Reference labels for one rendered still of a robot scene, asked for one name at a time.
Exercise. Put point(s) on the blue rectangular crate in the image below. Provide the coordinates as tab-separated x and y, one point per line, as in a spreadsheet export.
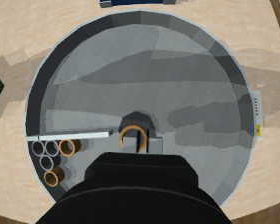
111	3

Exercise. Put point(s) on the bronze bushing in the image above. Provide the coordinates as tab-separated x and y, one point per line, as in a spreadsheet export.
51	180
64	149
135	126

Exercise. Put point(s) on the grey round turning table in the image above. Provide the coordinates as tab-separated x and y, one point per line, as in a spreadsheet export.
153	68

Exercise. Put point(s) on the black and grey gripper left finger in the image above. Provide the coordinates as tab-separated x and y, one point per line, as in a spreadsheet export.
130	144

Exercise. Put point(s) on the grey metal ring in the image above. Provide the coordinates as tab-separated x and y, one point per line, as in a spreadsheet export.
50	149
37	147
47	165

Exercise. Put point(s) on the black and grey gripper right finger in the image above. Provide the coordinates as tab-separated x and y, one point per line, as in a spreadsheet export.
155	143

